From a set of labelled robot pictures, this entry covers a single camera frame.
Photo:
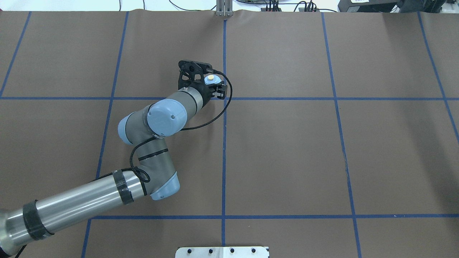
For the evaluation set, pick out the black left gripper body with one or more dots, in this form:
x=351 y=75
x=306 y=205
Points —
x=204 y=92

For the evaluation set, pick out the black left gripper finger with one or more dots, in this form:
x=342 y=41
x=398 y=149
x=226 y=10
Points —
x=219 y=91

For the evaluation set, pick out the blue and cream bell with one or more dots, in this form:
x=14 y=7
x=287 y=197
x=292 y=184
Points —
x=212 y=79

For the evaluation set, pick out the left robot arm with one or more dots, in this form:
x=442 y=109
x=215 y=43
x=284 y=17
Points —
x=150 y=173

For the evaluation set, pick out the black connector block left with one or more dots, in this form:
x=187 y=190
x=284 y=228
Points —
x=271 y=6

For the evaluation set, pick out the black connector block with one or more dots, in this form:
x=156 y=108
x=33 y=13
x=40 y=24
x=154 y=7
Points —
x=306 y=7
x=271 y=6

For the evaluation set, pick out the black connector block right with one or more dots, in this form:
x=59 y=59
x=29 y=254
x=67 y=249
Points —
x=306 y=7

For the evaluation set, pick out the black box top right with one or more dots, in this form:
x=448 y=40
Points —
x=398 y=6

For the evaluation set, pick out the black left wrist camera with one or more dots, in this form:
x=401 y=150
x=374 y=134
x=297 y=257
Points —
x=193 y=70

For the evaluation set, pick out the grey metal post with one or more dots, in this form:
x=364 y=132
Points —
x=224 y=8

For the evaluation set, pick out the metal bracket with bolts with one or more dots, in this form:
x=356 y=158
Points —
x=223 y=252

